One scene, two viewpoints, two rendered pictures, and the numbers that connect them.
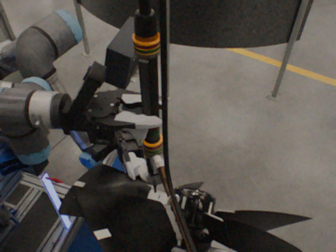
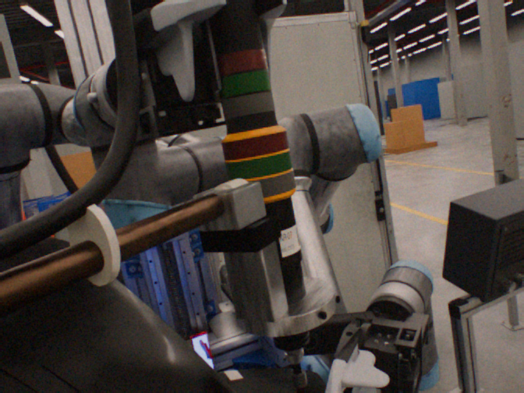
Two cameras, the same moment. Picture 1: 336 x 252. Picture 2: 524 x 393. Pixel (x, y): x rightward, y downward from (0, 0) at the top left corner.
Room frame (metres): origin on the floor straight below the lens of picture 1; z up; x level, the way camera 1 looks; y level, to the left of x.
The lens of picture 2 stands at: (0.26, -0.18, 1.48)
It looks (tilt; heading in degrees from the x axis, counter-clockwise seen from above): 9 degrees down; 51
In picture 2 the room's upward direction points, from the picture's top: 11 degrees counter-clockwise
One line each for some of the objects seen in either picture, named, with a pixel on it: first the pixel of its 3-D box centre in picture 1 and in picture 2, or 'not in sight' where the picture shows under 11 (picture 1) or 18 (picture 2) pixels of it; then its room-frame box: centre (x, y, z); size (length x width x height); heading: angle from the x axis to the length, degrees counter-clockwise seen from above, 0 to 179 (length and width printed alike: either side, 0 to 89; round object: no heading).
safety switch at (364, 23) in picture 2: not in sight; (362, 42); (2.39, 1.29, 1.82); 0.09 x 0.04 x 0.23; 163
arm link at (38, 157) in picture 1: (29, 134); (145, 184); (0.49, 0.31, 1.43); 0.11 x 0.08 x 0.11; 9
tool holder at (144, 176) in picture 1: (155, 164); (267, 249); (0.43, 0.03, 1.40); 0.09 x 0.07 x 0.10; 18
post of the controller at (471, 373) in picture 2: not in sight; (464, 346); (1.05, 0.23, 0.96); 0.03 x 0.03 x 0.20; 73
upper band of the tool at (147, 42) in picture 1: (146, 44); not in sight; (0.44, 0.03, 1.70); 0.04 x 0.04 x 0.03
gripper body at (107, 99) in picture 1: (90, 116); (164, 85); (0.45, 0.16, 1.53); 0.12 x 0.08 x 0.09; 83
